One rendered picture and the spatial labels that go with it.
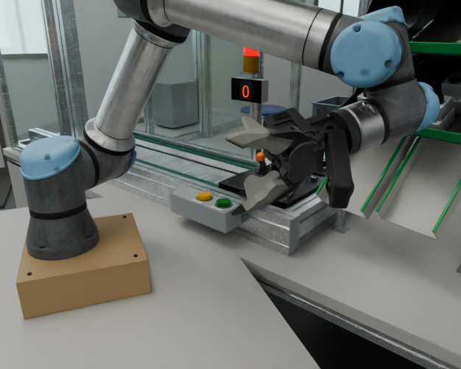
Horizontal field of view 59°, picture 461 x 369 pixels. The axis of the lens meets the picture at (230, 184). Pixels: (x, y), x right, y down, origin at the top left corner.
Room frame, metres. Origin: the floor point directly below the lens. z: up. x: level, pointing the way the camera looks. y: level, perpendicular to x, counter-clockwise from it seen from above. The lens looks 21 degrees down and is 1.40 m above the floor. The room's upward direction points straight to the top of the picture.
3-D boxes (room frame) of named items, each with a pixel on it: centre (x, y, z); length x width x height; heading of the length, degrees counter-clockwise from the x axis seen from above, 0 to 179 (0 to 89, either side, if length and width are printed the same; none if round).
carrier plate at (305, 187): (1.13, -0.13, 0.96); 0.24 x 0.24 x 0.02; 50
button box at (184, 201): (1.02, 0.07, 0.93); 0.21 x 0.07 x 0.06; 50
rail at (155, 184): (1.19, 0.18, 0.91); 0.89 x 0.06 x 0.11; 50
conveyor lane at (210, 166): (1.34, 0.08, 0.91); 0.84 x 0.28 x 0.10; 50
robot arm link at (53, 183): (0.81, 0.37, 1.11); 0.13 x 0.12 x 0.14; 153
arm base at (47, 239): (0.81, 0.37, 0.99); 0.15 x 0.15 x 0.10
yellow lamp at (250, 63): (1.34, -0.07, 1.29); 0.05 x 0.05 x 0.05
